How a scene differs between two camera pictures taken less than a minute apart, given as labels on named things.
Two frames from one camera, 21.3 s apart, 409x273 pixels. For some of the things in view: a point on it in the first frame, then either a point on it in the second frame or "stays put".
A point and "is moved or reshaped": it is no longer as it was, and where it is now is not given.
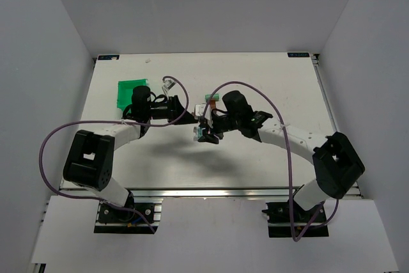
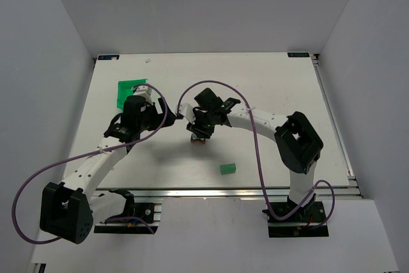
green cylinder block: (215, 96) is moved or reshaped
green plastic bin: (125, 89) stays put
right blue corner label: (298, 54) stays put
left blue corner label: (108, 57) stays put
